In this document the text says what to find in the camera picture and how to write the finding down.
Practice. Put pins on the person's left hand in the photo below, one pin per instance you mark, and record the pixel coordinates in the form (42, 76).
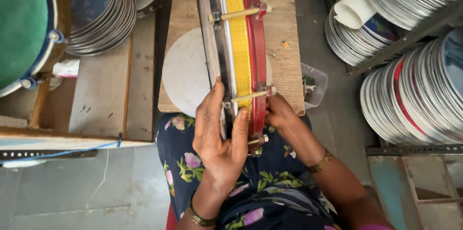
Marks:
(217, 150)

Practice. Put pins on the person's right hand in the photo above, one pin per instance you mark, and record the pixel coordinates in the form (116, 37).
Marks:
(289, 123)

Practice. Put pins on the person's right fingers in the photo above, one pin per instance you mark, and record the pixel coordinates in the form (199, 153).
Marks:
(274, 109)

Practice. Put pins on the red and yellow frame drum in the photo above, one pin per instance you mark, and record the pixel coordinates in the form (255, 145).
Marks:
(240, 42)

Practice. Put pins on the brass tension bolt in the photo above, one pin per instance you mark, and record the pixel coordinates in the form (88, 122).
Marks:
(249, 96)
(258, 140)
(240, 13)

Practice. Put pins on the clear plastic container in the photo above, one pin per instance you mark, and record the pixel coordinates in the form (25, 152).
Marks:
(315, 85)

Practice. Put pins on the small metal screw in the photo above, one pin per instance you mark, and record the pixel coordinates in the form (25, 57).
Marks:
(271, 54)

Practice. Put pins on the small brass nut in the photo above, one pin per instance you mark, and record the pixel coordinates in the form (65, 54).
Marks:
(285, 44)

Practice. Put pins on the dark floral dress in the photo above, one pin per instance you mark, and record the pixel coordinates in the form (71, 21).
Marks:
(267, 186)

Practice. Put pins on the wooden work board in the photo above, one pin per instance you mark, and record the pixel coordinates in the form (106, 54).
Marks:
(285, 24)

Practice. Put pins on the white round disc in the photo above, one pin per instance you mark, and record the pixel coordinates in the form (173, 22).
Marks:
(184, 74)

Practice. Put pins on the stack of printed metal-rim drumheads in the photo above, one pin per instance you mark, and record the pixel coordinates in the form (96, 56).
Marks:
(358, 42)

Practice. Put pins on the white rolled paper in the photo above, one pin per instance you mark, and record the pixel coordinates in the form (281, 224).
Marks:
(354, 9)

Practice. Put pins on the gold bangles on left wrist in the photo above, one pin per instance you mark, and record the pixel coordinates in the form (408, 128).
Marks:
(200, 218)

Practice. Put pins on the stack of red-rim drumheads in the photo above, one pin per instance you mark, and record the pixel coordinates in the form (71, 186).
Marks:
(416, 96)

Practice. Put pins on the red stool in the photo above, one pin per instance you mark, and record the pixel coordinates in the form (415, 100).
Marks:
(171, 219)

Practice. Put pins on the slotted metal angle rack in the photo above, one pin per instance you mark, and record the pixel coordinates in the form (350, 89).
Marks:
(408, 36)

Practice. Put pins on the wooden bench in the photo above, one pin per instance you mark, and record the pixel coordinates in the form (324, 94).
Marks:
(101, 92)

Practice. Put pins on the stack of blue film drumheads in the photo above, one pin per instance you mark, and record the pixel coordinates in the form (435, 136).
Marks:
(101, 9)

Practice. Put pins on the white and pink plastic bag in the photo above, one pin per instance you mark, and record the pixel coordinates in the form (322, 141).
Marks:
(67, 68)

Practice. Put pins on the black perforated metal strip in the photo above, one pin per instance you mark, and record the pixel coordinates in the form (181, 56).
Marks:
(47, 154)

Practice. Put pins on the green headed drum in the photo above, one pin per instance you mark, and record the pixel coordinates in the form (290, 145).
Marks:
(21, 24)

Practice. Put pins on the rusty metal frame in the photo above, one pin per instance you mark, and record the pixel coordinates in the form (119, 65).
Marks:
(426, 190)

